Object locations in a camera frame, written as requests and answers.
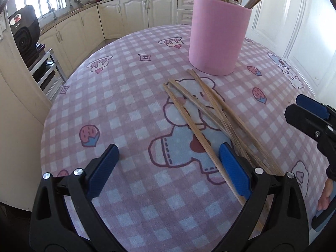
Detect pink cup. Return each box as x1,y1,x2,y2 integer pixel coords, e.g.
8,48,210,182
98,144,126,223
188,0,252,76

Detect metal faucet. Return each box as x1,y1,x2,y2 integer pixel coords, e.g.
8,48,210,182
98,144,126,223
47,2,59,21

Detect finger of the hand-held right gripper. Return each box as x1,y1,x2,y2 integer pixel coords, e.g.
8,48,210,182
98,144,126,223
295,94,336,122
284,104,336,147

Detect black round kitchen appliance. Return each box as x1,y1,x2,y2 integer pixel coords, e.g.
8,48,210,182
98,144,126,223
8,5,41,61

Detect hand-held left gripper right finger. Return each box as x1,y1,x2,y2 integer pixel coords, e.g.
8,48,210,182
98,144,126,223
210,142,310,252

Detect person's right hand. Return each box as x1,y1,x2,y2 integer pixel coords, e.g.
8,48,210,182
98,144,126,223
316,178,334,212

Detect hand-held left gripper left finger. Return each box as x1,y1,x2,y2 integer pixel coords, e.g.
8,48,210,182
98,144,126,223
29,143,124,252

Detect white base cabinets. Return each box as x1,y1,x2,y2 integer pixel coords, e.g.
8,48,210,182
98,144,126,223
39,0,196,79

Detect white panelled door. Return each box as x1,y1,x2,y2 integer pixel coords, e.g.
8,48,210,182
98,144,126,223
236,0,336,87

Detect pile of wooden chopsticks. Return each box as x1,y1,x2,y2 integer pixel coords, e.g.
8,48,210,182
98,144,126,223
163,69,285,231

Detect round table with pink cloth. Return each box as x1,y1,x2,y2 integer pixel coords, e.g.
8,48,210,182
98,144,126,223
41,24,331,252

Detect metal storage rack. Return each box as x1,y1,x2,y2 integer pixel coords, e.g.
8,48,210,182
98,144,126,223
28,42,67,97

